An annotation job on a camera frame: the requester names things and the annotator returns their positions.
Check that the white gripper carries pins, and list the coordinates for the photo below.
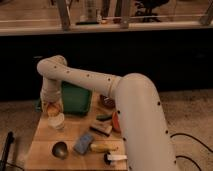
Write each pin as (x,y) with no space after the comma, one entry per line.
(51,96)

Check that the orange apple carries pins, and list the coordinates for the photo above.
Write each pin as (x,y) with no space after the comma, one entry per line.
(53,110)

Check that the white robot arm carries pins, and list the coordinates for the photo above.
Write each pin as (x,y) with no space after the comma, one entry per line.
(141,116)

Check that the white paper cup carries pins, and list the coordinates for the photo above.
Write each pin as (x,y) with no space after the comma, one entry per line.
(56,121)

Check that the green plastic tray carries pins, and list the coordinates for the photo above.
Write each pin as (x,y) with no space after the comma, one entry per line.
(76,100)

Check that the blue sponge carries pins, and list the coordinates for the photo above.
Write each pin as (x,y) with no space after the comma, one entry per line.
(82,144)

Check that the small green cucumber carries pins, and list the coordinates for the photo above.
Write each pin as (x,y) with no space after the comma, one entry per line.
(103,117)

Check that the black pole stand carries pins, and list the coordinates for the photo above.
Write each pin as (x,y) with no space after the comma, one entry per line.
(3,160)

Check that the brown black block brush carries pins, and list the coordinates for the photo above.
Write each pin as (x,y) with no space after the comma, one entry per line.
(101,127)

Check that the dark maroon bowl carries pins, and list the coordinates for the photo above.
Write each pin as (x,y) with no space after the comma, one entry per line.
(107,102)

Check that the orange bowl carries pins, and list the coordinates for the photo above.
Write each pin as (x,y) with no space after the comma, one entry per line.
(115,122)

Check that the black office chair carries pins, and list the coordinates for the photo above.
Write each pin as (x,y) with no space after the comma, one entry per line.
(145,9)

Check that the white handled black brush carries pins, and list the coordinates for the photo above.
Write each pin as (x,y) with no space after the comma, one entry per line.
(112,159)

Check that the wooden frame post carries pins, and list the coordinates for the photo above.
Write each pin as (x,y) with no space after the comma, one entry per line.
(64,14)

